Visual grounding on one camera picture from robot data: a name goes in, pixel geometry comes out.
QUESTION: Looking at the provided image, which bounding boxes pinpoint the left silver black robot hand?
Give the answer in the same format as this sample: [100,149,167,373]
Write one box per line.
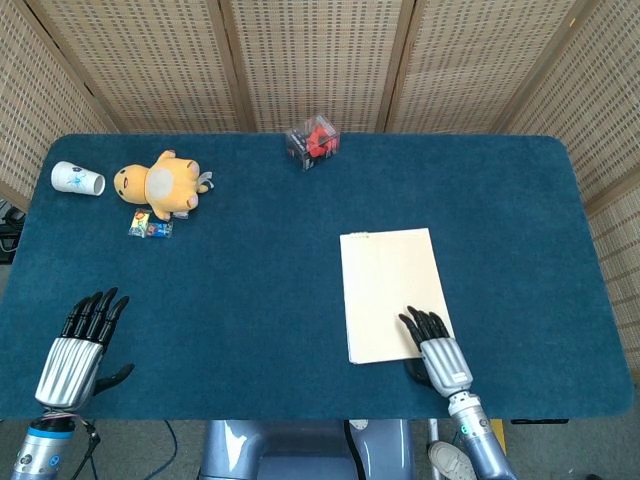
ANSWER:
[34,286,136,412]

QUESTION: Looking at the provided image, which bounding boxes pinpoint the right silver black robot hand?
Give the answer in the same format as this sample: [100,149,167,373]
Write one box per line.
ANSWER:
[397,305,474,399]

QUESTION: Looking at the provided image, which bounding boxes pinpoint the yellow spiral notebook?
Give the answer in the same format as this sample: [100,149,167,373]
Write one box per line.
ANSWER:
[339,227,456,366]

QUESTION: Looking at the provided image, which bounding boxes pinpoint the white sneaker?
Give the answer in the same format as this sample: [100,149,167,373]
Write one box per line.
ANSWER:
[427,440,476,480]

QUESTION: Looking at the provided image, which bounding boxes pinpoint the black equipment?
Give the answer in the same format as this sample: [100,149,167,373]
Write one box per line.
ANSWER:
[0,199,26,266]

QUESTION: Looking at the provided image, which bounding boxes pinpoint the yellow green candy packet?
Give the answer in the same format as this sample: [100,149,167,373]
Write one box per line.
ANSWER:
[127,208,153,238]

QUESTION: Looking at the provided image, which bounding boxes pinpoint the blue-grey robot torso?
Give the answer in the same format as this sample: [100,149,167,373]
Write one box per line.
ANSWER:
[199,418,416,480]

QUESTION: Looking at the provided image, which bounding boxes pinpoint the white paper cup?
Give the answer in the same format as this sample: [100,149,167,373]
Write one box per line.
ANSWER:
[50,160,107,197]

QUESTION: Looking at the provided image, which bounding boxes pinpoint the blue felt table cloth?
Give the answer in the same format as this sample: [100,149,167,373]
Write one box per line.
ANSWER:
[0,132,635,422]

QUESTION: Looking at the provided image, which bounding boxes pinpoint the yellow plush toy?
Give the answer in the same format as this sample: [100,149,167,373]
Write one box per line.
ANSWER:
[113,149,216,222]

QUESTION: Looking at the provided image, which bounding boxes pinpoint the clear box red black pieces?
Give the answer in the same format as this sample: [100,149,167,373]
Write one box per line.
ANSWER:
[284,114,342,173]

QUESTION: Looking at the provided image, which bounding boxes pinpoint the woven wooden folding screen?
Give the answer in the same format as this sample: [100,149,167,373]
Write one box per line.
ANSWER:
[0,0,640,381]

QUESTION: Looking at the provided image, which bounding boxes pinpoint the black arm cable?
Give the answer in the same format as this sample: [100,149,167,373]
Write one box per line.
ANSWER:
[69,419,101,480]

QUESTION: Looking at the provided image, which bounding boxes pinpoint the blue floor cable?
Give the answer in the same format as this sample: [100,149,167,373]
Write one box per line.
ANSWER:
[149,420,179,480]

